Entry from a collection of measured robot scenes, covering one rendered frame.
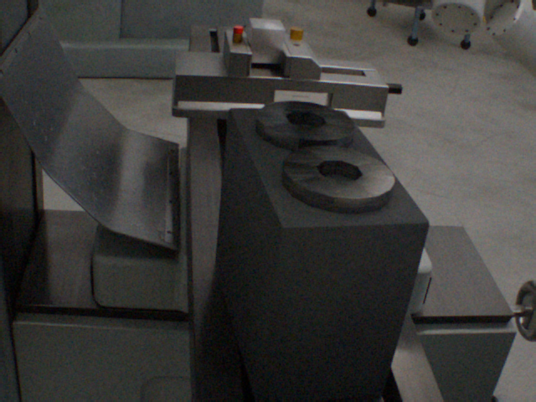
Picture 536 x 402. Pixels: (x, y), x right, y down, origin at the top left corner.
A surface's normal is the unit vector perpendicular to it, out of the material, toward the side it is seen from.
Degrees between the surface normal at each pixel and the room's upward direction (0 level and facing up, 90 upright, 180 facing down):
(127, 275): 90
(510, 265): 0
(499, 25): 61
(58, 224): 0
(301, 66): 90
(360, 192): 0
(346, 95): 90
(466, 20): 127
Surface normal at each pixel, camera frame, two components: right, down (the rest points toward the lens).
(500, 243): 0.11, -0.87
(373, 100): 0.12, 0.50
